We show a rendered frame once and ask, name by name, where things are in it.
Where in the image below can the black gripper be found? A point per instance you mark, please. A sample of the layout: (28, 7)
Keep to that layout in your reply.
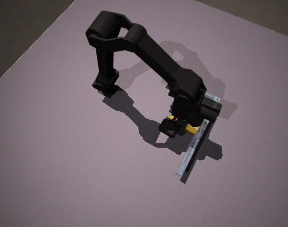
(169, 126)

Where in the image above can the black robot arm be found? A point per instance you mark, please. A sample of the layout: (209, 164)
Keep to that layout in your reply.
(186, 87)

